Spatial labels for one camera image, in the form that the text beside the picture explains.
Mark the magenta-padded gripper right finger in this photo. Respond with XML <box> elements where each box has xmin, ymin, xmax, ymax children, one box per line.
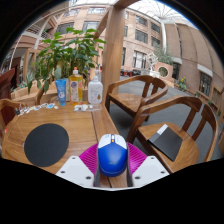
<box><xmin>125</xmin><ymin>142</ymin><xmax>170</xmax><ymax>188</ymax></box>

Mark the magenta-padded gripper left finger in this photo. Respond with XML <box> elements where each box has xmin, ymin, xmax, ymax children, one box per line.
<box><xmin>55</xmin><ymin>143</ymin><xmax>102</xmax><ymax>188</ymax></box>

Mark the blue and white computer mouse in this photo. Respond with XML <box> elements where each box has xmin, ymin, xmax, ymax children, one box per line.
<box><xmin>97</xmin><ymin>133</ymin><xmax>129</xmax><ymax>178</ymax></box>

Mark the round black mouse pad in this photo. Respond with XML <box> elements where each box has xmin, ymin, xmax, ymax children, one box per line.
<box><xmin>23</xmin><ymin>123</ymin><xmax>70</xmax><ymax>168</ymax></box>

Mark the black notebook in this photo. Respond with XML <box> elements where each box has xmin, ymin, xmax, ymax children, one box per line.
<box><xmin>147</xmin><ymin>123</ymin><xmax>184</xmax><ymax>162</ymax></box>

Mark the wooden armchair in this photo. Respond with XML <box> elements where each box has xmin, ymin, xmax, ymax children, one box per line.
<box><xmin>104</xmin><ymin>74</ymin><xmax>170</xmax><ymax>123</ymax></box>
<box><xmin>126</xmin><ymin>95</ymin><xmax>219</xmax><ymax>174</ymax></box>
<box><xmin>34</xmin><ymin>83</ymin><xmax>61</xmax><ymax>106</ymax></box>
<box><xmin>0</xmin><ymin>98</ymin><xmax>28</xmax><ymax>158</ymax></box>

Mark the clear plastic packet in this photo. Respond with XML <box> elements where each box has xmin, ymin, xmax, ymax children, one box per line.
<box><xmin>73</xmin><ymin>103</ymin><xmax>101</xmax><ymax>112</ymax></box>

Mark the blue squeeze tube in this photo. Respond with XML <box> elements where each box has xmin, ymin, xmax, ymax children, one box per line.
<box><xmin>54</xmin><ymin>78</ymin><xmax>68</xmax><ymax>107</ymax></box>

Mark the white pump bottle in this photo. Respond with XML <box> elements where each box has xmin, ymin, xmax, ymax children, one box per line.
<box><xmin>87</xmin><ymin>69</ymin><xmax>104</xmax><ymax>106</ymax></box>

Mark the yellow detergent bottle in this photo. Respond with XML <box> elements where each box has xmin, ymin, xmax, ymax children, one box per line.
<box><xmin>68</xmin><ymin>67</ymin><xmax>84</xmax><ymax>106</ymax></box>

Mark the yellow flowering plant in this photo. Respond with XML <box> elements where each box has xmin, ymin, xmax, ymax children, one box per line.
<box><xmin>178</xmin><ymin>77</ymin><xmax>188</xmax><ymax>92</ymax></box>

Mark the wooden planter box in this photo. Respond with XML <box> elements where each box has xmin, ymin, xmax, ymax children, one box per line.
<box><xmin>9</xmin><ymin>87</ymin><xmax>41</xmax><ymax>104</ymax></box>

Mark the white abstract sculpture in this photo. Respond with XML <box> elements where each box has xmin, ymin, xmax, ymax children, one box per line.
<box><xmin>146</xmin><ymin>52</ymin><xmax>160</xmax><ymax>73</ymax></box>

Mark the dark red wooden lectern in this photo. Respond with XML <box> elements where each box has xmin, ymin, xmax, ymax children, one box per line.
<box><xmin>0</xmin><ymin>67</ymin><xmax>17</xmax><ymax>101</ymax></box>

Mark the large green potted plant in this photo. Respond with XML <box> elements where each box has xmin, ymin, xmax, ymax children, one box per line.
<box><xmin>27</xmin><ymin>27</ymin><xmax>107</xmax><ymax>102</ymax></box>

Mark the wooden pillar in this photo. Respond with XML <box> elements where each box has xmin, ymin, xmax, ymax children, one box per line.
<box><xmin>100</xmin><ymin>4</ymin><xmax>126</xmax><ymax>104</ymax></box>

